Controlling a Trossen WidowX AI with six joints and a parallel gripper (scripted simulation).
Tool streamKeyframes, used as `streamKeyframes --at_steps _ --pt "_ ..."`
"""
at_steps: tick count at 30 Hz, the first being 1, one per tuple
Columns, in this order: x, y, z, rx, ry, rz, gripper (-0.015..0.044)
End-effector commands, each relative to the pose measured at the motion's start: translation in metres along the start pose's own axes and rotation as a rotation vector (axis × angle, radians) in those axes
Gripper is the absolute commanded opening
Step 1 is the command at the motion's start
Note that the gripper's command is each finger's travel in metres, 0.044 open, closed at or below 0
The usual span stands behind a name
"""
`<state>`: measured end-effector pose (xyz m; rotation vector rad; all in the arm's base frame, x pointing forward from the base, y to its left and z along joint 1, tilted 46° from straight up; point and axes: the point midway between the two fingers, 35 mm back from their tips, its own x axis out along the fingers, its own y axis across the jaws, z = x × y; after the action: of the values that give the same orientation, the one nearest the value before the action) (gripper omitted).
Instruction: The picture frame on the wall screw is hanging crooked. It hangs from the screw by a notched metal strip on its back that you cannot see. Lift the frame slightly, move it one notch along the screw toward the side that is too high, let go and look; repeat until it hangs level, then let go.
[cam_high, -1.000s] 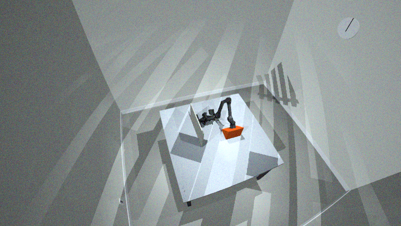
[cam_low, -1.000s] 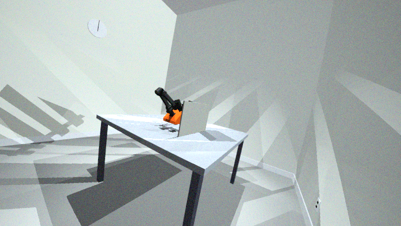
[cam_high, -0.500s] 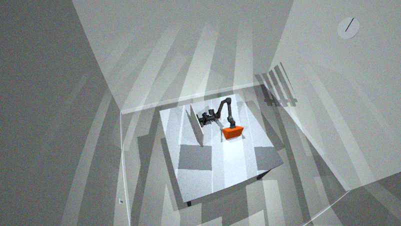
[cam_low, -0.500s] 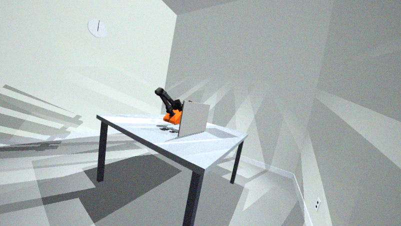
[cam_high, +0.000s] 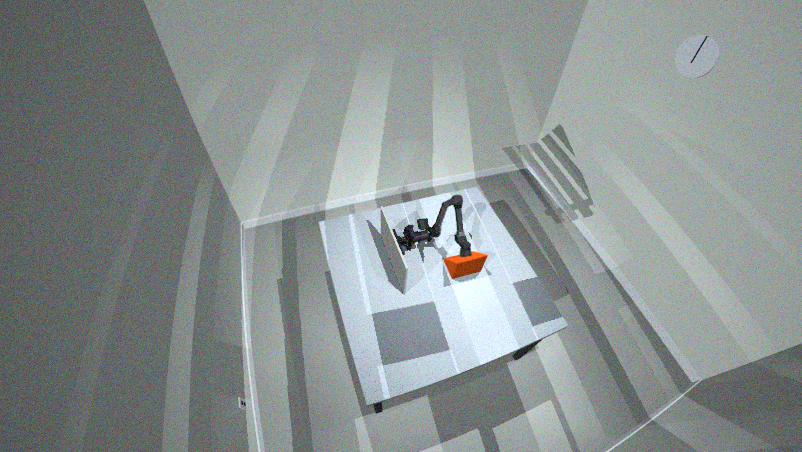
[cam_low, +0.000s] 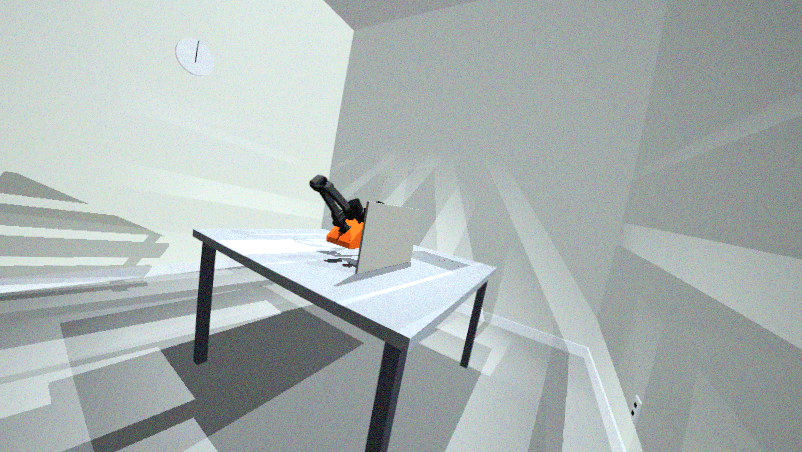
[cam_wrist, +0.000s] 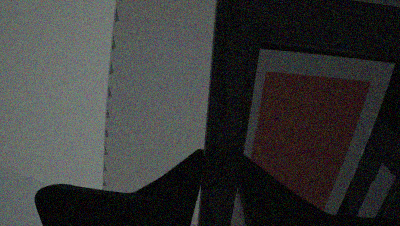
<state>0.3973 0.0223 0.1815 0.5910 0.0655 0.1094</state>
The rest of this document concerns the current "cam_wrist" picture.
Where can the black picture frame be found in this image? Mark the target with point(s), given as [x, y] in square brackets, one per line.
[309, 90]

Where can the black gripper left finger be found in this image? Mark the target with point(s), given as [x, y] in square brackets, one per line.
[168, 201]

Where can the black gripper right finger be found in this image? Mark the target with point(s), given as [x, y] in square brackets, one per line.
[264, 201]

